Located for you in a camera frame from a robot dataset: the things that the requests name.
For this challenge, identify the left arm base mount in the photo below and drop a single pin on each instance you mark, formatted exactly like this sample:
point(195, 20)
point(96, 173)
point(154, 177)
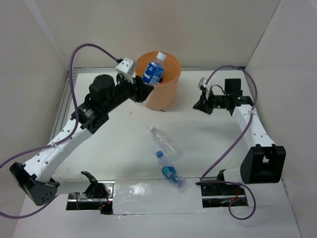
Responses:
point(98, 196)

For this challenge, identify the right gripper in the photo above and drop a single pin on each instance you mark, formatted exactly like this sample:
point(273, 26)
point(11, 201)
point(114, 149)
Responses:
point(203, 104)

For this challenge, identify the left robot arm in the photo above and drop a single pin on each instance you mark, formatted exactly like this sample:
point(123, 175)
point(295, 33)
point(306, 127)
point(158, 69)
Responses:
point(36, 176)

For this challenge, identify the orange plastic bin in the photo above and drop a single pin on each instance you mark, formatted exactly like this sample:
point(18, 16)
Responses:
point(164, 93)

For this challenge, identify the blue label clear bottle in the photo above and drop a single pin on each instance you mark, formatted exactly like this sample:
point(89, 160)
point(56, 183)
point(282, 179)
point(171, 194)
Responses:
point(153, 73)

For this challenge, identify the aluminium frame rail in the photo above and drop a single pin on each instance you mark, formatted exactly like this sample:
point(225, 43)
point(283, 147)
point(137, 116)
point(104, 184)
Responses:
point(188, 73)

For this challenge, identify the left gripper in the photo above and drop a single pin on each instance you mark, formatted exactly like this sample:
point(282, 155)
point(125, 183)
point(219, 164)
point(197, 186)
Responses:
point(140, 90)

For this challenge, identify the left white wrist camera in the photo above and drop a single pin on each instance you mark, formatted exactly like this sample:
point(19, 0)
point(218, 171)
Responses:
point(127, 68)

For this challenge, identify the blue cap crushed bottle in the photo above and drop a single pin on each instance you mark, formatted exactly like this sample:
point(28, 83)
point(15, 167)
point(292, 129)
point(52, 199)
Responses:
point(168, 170)

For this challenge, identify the clear white cap bottle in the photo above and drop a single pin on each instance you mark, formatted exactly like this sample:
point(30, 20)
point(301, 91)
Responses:
point(166, 143)

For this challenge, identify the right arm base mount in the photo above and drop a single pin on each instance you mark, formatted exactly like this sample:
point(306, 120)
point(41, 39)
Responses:
point(221, 194)

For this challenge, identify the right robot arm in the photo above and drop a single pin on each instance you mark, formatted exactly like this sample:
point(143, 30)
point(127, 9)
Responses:
point(264, 161)

